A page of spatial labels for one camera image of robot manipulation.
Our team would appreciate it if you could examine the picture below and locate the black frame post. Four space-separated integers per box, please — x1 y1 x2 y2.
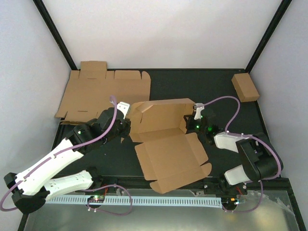
245 0 292 73
33 0 78 70

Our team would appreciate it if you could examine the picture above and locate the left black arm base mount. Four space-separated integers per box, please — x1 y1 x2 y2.
76 177 118 194

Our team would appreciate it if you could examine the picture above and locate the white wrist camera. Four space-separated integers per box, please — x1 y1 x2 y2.
117 102 130 119
193 103 205 120

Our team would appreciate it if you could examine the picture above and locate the right black frame post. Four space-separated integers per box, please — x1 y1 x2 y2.
245 0 292 73

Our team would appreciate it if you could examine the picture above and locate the left black frame post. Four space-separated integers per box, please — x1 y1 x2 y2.
33 0 78 70

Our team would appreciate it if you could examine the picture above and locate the stack of flat cardboard blanks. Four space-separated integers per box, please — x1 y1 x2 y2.
55 61 151 125

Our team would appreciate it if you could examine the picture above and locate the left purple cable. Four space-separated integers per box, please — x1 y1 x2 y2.
0 95 133 216

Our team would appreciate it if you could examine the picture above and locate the white slotted cable duct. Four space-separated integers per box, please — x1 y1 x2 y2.
46 195 222 209

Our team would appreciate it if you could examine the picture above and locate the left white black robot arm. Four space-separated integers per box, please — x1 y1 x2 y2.
0 103 130 214

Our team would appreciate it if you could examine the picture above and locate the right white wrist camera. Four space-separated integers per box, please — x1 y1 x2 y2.
193 103 205 120

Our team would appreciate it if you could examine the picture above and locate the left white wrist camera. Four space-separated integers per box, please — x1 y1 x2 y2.
117 102 130 119

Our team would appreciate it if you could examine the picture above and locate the metal front plate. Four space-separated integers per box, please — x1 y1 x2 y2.
24 191 301 231

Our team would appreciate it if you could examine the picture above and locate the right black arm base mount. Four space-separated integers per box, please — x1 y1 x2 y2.
203 177 245 195

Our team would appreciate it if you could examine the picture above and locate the black aluminium rail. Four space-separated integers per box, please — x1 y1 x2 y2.
96 175 289 189

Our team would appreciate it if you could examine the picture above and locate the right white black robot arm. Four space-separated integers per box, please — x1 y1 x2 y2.
183 109 283 194

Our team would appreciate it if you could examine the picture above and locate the folded small cardboard box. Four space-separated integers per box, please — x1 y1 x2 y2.
231 73 259 103

